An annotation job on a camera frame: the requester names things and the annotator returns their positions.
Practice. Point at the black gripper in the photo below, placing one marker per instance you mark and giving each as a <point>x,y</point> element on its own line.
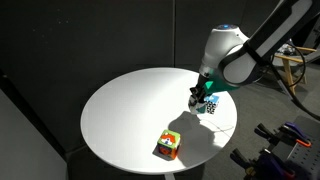
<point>198,93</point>

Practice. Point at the black white teal cube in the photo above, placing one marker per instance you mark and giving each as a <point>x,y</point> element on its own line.
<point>197,108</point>

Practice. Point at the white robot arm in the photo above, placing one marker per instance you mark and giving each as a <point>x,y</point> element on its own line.
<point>238,60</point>

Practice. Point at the blue topped patterned cube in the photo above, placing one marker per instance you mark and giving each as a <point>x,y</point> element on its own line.
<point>211,103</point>

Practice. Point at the orange green picture cube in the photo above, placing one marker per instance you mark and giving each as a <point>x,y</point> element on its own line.
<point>169,143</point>

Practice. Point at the round white table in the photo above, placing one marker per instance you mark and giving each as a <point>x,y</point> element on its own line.
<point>123,120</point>

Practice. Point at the purple clamp lower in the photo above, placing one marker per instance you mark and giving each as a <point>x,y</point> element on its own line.
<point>267,166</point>

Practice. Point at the purple clamp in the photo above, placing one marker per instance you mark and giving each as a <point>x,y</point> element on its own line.
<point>267,166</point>
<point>288,133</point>

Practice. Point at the wooden chair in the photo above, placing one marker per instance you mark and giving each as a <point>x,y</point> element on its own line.
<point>292,61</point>

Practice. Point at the purple clamp upper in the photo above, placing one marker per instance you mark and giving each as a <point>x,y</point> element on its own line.
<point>288,133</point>

